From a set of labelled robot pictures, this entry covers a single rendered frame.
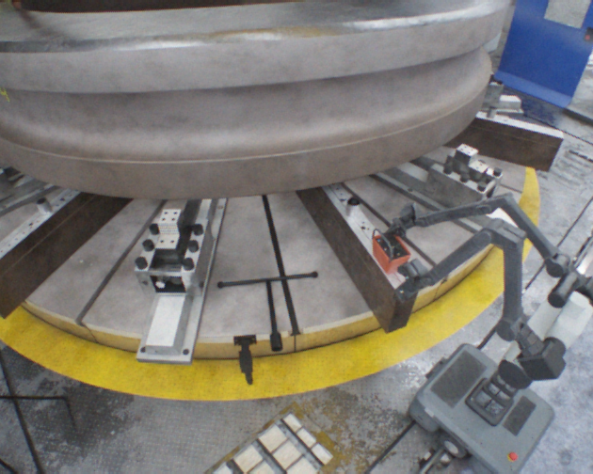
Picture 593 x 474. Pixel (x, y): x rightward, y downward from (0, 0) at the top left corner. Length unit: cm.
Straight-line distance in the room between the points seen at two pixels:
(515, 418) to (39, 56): 306
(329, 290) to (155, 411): 128
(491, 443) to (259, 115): 209
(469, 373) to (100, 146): 247
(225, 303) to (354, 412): 101
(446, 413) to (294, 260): 132
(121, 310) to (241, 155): 121
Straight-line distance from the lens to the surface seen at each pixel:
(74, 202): 301
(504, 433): 236
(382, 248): 210
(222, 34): 194
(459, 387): 237
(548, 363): 157
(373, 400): 250
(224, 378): 255
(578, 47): 678
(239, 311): 242
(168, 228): 228
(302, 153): 220
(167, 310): 233
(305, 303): 243
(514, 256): 138
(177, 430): 248
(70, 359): 296
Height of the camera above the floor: 226
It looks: 44 degrees down
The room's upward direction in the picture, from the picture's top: straight up
